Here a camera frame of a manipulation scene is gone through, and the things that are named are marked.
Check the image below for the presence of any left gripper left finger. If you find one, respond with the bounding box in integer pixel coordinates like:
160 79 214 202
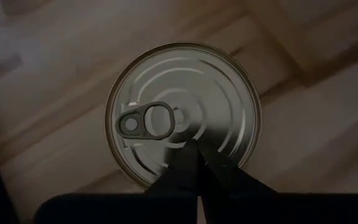
32 141 200 224

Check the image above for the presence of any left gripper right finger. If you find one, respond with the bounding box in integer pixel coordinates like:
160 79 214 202
198 145 358 224

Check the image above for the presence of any blue salmon can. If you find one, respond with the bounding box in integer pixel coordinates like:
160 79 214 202
104 42 263 190

